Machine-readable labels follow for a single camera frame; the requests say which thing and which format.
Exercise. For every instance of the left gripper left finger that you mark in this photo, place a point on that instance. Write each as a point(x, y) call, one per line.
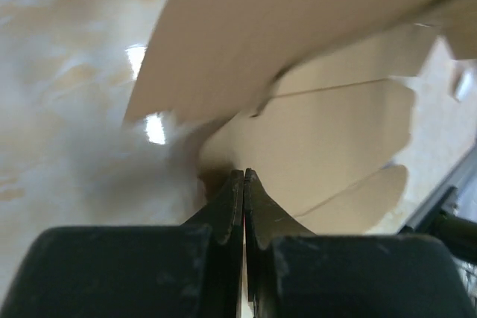
point(190, 270)

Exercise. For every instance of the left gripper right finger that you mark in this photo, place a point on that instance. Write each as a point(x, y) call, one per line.
point(292, 272)

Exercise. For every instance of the brown cardboard box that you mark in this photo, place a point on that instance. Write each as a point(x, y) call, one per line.
point(348, 110)

